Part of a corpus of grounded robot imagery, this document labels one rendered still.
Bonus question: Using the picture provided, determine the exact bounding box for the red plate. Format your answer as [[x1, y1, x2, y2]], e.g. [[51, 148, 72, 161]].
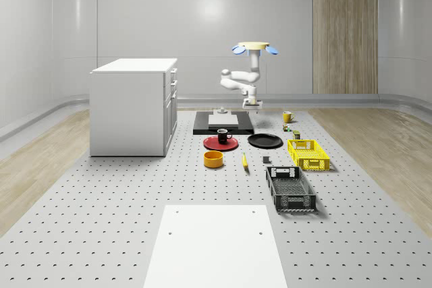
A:
[[202, 135, 240, 152]]

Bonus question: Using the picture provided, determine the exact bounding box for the yellow bowl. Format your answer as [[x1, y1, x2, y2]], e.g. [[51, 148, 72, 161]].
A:
[[203, 150, 225, 169]]

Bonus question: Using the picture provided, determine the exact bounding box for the yellow basket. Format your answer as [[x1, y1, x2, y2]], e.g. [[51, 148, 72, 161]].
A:
[[287, 139, 331, 171]]

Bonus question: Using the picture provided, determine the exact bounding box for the black mug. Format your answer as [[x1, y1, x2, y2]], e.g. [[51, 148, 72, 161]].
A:
[[217, 128, 234, 145]]

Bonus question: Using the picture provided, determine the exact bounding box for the black plate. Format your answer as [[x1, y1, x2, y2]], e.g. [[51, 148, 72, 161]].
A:
[[247, 133, 284, 149]]

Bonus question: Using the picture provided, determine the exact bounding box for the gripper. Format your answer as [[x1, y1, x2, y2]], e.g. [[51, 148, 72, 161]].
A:
[[242, 99, 263, 114]]

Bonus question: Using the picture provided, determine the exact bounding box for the dark grey basket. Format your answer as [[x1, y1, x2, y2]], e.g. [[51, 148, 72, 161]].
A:
[[265, 165, 318, 213]]

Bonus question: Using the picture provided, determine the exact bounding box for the white cabinet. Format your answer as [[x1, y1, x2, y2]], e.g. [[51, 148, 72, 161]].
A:
[[89, 57, 179, 158]]

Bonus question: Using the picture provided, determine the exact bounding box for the white board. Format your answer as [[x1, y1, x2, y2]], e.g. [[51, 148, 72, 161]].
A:
[[142, 204, 290, 288]]

